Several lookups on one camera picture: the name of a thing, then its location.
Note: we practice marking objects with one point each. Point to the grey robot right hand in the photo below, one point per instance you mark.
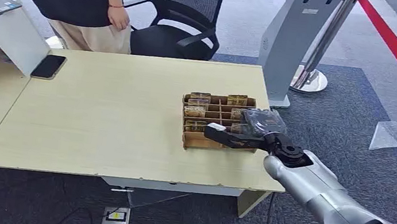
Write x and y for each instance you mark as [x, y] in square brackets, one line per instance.
[262, 121]

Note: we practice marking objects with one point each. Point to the person's left hand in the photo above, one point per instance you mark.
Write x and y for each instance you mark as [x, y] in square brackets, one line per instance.
[118, 19]

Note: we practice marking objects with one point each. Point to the golden printed card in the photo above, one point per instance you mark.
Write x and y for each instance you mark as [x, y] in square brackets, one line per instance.
[237, 100]
[194, 126]
[237, 114]
[237, 128]
[194, 111]
[198, 103]
[200, 96]

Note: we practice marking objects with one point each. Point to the wooden card organizer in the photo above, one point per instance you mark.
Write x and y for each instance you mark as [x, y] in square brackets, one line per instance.
[198, 142]

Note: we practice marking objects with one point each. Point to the black office chair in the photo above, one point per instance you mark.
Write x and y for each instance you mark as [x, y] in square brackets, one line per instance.
[169, 38]

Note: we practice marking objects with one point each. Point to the white box stand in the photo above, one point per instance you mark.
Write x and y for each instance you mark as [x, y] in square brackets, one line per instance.
[20, 37]

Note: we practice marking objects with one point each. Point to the grey kiosk stand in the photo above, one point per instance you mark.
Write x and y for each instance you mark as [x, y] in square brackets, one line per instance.
[288, 42]

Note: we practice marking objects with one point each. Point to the black smartphone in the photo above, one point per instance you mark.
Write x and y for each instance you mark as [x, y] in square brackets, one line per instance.
[48, 67]

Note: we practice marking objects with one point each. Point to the clear acrylic sheet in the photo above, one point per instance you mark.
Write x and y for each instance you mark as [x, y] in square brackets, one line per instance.
[391, 136]
[156, 197]

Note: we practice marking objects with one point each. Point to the floor power socket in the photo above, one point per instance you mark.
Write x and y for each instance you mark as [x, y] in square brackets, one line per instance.
[116, 217]

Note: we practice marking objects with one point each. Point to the chrome stanchion post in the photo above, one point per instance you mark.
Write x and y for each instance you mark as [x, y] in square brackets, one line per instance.
[312, 82]

